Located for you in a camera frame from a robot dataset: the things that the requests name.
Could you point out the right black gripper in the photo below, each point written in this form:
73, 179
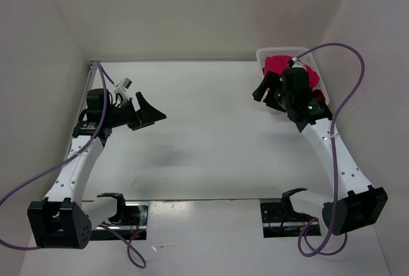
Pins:
273, 80

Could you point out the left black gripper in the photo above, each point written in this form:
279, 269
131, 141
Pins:
146, 115

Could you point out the magenta t shirt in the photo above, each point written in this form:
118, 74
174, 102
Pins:
279, 63

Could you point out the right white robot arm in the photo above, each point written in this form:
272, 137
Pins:
356, 203

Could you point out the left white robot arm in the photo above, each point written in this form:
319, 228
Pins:
61, 220

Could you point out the white plastic basket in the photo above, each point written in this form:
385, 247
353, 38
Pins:
307, 59

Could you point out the dark red t shirt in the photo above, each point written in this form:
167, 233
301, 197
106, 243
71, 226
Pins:
317, 94

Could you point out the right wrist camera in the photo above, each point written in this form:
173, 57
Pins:
294, 62

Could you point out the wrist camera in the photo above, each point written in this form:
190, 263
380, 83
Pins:
122, 86
294, 62

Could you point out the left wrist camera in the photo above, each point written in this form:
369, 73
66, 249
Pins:
122, 86

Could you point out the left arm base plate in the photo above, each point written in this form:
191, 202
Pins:
132, 217

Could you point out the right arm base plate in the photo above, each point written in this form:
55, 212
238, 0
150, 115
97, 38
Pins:
276, 224

